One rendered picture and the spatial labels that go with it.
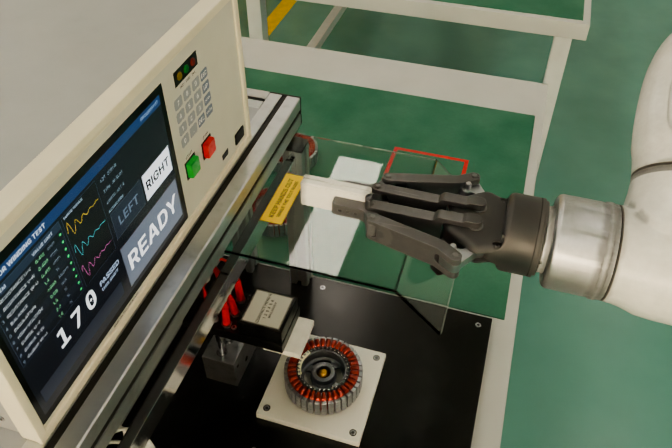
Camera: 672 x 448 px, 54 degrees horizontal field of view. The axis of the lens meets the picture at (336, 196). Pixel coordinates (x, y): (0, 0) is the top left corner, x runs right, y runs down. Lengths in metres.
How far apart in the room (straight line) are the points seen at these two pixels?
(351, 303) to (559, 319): 1.16
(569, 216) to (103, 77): 0.42
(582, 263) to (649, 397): 1.49
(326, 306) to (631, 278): 0.60
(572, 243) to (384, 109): 1.00
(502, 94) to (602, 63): 1.83
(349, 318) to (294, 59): 0.86
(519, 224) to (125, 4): 0.45
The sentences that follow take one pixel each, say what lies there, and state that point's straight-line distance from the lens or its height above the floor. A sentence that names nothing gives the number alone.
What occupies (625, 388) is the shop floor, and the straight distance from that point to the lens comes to 2.08.
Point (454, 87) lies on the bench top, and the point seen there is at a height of 0.75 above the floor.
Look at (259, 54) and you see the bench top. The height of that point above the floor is 0.75.
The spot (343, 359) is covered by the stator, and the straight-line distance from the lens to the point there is 0.98.
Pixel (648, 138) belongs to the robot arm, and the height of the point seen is 1.26.
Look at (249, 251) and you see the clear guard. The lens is 0.78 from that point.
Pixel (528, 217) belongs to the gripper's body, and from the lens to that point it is 0.62.
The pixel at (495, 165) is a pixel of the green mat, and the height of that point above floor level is 0.75.
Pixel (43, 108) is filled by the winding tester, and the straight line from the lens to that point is 0.60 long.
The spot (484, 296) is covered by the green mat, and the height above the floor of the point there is 0.75.
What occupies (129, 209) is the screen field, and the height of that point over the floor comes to 1.22.
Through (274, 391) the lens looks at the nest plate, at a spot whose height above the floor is 0.78.
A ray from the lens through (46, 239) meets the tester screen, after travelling 0.54.
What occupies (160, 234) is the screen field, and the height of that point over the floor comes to 1.15.
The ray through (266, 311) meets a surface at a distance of 0.90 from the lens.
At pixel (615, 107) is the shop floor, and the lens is 3.14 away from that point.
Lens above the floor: 1.62
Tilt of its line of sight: 42 degrees down
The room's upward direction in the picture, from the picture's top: straight up
